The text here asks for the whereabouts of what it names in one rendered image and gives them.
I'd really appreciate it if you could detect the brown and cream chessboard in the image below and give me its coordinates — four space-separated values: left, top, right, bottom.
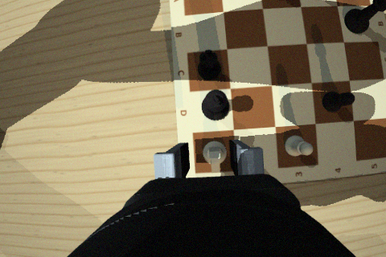
170 0 386 183

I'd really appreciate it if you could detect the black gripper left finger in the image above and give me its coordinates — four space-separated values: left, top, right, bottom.
154 142 190 179

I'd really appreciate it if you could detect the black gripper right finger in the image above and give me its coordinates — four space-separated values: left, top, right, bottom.
229 140 264 175

